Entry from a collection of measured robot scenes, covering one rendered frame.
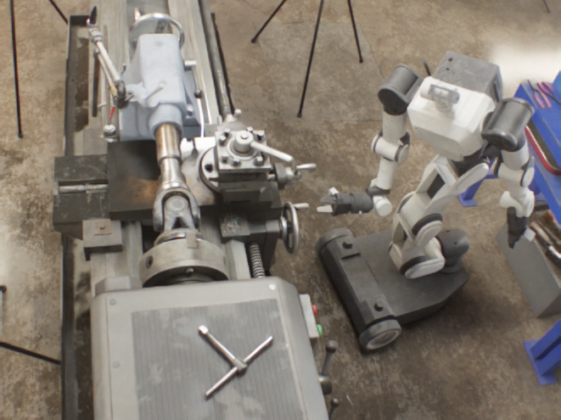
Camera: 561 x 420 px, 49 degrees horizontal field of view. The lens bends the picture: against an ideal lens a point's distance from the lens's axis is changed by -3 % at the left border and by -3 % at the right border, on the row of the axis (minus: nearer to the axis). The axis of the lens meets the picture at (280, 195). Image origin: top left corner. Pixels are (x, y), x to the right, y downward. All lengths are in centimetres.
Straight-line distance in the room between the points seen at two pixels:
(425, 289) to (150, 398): 194
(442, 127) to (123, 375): 131
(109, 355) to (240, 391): 30
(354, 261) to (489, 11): 300
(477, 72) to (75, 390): 180
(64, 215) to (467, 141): 138
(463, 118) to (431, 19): 299
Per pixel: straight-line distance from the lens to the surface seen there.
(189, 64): 247
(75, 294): 260
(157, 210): 190
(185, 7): 318
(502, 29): 530
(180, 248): 172
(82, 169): 235
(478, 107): 215
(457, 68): 225
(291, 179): 235
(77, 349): 249
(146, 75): 227
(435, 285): 313
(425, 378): 307
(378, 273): 306
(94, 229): 218
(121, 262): 215
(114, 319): 148
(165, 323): 146
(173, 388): 140
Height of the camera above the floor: 264
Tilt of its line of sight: 50 degrees down
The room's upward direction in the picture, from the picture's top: 13 degrees clockwise
